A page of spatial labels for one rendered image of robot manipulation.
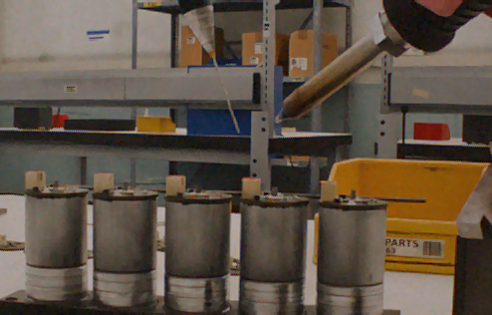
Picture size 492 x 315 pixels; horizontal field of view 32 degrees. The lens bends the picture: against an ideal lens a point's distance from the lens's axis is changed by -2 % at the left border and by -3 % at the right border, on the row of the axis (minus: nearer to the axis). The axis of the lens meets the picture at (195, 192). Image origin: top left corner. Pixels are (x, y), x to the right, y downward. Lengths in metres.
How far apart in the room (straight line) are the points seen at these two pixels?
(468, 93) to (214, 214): 2.28
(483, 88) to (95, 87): 1.40
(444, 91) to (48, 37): 4.06
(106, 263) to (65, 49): 5.80
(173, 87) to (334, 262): 2.70
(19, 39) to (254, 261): 6.13
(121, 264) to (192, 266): 0.03
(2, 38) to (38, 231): 6.22
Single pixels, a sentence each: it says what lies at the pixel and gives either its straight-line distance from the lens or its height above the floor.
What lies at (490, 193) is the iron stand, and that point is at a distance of 0.20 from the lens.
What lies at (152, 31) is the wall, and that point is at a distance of 5.66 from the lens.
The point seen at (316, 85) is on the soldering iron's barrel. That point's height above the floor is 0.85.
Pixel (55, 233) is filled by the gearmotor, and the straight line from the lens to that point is 0.32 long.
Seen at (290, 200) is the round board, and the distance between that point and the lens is 0.30.
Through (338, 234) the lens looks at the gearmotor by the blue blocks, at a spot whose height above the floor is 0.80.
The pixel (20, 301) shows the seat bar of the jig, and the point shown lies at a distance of 0.33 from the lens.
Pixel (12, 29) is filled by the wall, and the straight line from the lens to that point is 6.47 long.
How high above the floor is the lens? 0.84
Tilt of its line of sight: 6 degrees down
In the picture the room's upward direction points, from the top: 1 degrees clockwise
